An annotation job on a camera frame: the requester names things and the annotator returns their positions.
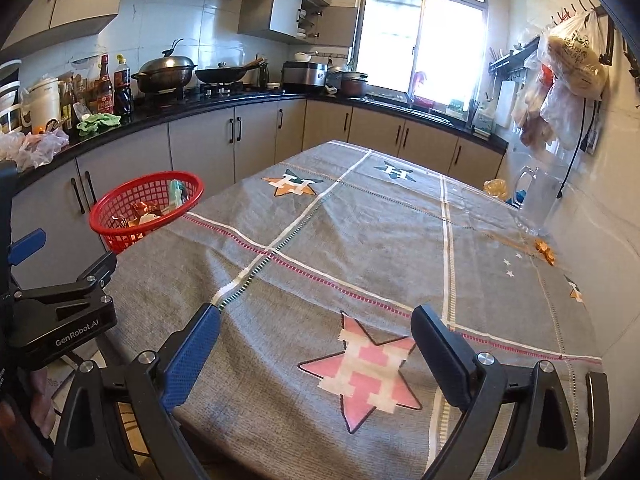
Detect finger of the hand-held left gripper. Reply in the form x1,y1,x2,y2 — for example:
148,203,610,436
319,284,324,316
12,251,118,307
7,228,47,267

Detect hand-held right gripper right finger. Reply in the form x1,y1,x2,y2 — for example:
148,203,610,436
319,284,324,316
411,304,586,480

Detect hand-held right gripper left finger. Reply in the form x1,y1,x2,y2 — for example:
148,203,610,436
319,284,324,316
52,302,222,480

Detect red plastic basket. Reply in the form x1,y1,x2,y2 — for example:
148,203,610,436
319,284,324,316
89,171,206,254

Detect crumpled clear plastic bags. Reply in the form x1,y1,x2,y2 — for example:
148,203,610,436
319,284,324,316
0,127,70,171

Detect white electric cooker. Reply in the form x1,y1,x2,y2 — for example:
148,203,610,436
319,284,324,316
22,76,63,133

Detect green cloth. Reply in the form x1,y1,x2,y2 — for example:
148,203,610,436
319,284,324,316
76,112,122,137

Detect group of condiment bottles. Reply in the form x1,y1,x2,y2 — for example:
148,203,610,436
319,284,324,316
60,72,98,121

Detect beige lower kitchen cabinets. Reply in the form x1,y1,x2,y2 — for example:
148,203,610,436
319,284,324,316
10,97,506,281

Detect red-label sauce bottle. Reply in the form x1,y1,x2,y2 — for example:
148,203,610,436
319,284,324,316
97,54,115,116

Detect dark soy sauce bottle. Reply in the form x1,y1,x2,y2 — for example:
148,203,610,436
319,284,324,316
114,55,133,115

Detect clear glass mug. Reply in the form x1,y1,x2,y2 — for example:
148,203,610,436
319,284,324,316
512,164,568,237

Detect steel lidded wok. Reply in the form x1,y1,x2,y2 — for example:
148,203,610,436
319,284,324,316
131,38,197,93

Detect gas stove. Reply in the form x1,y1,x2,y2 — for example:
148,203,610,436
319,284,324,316
132,82,251,106

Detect black wok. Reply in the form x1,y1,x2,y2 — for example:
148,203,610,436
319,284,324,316
194,57,266,86

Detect white green utensil holder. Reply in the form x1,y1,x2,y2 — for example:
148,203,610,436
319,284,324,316
472,107,496,136

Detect white cutting board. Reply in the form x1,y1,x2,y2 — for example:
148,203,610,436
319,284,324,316
495,80,516,128

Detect bunch of hanging plastic bags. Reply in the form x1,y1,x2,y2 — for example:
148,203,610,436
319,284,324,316
510,35,586,153

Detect silver black rice cooker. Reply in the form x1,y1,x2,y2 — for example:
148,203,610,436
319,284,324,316
281,61,328,95

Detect brown cooking pot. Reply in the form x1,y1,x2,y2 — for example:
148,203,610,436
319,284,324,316
340,71,369,100

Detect upper kitchen cabinets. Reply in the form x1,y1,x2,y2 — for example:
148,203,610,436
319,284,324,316
0,0,358,53

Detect hanging bag of beige food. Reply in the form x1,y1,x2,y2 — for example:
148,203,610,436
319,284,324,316
545,10,608,98

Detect kitchen window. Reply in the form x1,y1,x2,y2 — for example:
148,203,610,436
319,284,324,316
352,0,488,113

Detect black power cable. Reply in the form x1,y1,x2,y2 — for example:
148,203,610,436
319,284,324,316
555,97,591,198

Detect wall power socket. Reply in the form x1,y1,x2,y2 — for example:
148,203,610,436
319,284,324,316
582,100,601,153

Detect black wall utensil rack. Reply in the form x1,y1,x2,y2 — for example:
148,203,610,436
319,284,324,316
487,35,543,81

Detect black wall hook rail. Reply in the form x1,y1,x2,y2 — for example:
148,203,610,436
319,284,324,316
547,0,618,68

